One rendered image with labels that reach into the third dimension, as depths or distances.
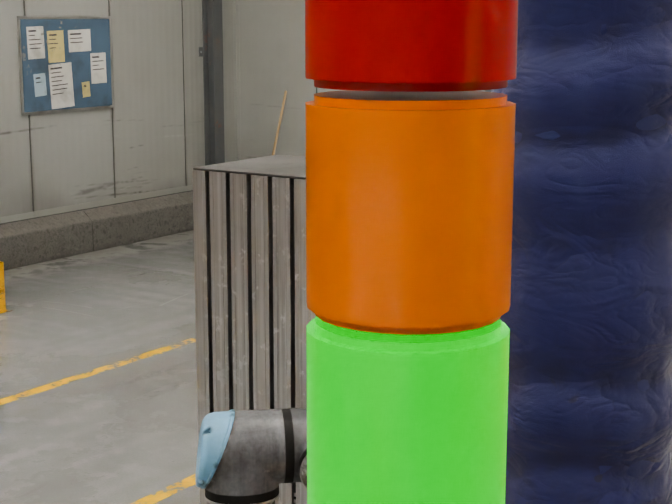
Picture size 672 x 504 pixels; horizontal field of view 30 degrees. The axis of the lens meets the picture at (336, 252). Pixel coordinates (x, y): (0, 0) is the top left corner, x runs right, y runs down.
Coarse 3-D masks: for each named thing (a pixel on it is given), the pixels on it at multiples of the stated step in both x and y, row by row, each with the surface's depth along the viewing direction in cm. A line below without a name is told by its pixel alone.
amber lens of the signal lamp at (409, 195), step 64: (320, 128) 29; (384, 128) 28; (448, 128) 28; (512, 128) 29; (320, 192) 29; (384, 192) 28; (448, 192) 28; (512, 192) 30; (320, 256) 29; (384, 256) 28; (448, 256) 28; (384, 320) 28; (448, 320) 28
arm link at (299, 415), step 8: (296, 408) 197; (296, 416) 194; (304, 416) 194; (296, 424) 193; (304, 424) 193; (296, 432) 192; (304, 432) 192; (296, 440) 192; (304, 440) 191; (296, 448) 191; (304, 448) 191; (296, 456) 191; (304, 456) 189; (296, 464) 192; (304, 464) 189; (296, 472) 193; (304, 472) 189; (296, 480) 195; (304, 480) 190
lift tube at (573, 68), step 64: (576, 0) 133; (640, 0) 133; (576, 64) 135; (640, 64) 134; (576, 128) 136; (576, 192) 137; (640, 192) 137; (512, 256) 145; (576, 256) 139; (640, 256) 139; (512, 320) 144; (576, 320) 139; (640, 320) 139; (512, 384) 147; (576, 384) 141; (512, 448) 147; (576, 448) 142; (640, 448) 143
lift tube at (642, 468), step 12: (648, 12) 134; (660, 12) 135; (648, 24) 134; (648, 120) 136; (660, 120) 137; (516, 132) 141; (552, 132) 138; (648, 384) 143; (600, 468) 143; (636, 468) 144; (648, 468) 145; (660, 468) 147
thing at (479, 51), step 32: (320, 0) 28; (352, 0) 27; (384, 0) 27; (416, 0) 27; (448, 0) 27; (480, 0) 27; (512, 0) 28; (320, 32) 28; (352, 32) 28; (384, 32) 27; (416, 32) 27; (448, 32) 27; (480, 32) 28; (512, 32) 29; (320, 64) 28; (352, 64) 28; (384, 64) 27; (416, 64) 27; (448, 64) 27; (480, 64) 28; (512, 64) 29
